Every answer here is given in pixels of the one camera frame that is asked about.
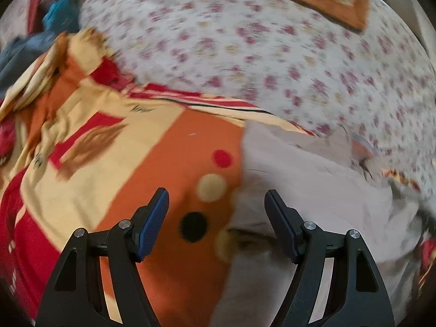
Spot red patterned cloth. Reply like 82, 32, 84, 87
25, 0, 52, 35

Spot dark blue-grey cloth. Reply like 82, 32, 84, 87
0, 34, 58, 89

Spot floral bed sheet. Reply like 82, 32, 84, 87
78, 0, 436, 205

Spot orange yellow red printed blanket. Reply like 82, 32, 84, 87
0, 29, 436, 327

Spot grey garment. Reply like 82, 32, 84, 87
211, 121, 426, 327

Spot teal cloth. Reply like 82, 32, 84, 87
44, 0, 80, 38

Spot orange checkered cushion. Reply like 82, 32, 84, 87
220, 0, 372, 31

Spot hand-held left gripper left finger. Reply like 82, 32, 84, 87
35, 187, 170, 327

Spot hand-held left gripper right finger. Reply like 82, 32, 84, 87
264, 189, 396, 327

